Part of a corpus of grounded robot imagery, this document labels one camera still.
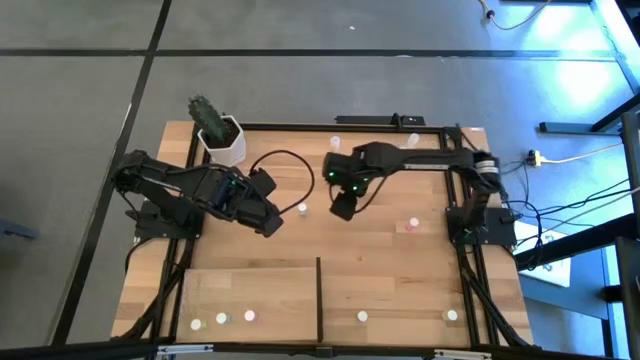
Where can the yellow white-capped medicine bottle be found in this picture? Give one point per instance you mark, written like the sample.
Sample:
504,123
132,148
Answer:
451,315

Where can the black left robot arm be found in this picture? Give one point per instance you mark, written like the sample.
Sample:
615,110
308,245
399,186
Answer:
165,180

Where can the yellow power plug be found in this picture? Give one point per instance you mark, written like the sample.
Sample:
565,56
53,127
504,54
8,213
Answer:
537,157

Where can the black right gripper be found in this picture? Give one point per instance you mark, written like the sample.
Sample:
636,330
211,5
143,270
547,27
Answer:
345,172

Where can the pink medicine bottle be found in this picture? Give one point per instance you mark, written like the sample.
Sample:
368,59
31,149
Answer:
413,223
249,315

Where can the black table-level camera box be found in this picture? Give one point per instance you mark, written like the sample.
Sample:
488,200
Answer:
324,351

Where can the white hexagonal plant pot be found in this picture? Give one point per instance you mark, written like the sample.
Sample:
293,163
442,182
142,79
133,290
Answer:
232,150

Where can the yellow-green white-capped medicine bottle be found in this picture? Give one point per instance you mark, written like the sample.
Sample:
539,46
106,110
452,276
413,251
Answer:
196,324

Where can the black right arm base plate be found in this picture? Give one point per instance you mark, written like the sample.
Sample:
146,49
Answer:
500,235

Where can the raised wooden shelf board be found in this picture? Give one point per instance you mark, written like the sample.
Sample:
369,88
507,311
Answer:
270,290

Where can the black mounting bar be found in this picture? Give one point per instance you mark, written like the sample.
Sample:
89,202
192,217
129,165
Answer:
380,120

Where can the black desk leg frame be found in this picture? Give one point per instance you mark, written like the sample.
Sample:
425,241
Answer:
575,127

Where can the white paper sheet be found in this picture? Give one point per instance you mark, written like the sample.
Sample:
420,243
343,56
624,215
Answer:
550,265

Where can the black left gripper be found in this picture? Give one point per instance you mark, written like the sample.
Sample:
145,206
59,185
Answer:
245,205

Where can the black diagonal desk beam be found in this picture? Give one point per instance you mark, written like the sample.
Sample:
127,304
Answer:
575,241

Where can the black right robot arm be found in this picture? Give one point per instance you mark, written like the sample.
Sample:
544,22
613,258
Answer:
430,160

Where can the silver frame bracket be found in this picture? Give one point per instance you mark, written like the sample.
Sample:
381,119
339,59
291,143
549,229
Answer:
185,348
462,354

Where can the small white container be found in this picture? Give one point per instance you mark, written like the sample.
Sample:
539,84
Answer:
413,140

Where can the green cactus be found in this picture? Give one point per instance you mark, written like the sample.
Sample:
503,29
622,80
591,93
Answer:
207,117

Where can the small clear vial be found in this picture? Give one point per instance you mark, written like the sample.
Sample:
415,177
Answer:
362,316

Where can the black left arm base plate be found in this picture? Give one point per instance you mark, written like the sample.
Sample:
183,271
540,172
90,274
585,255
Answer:
150,231

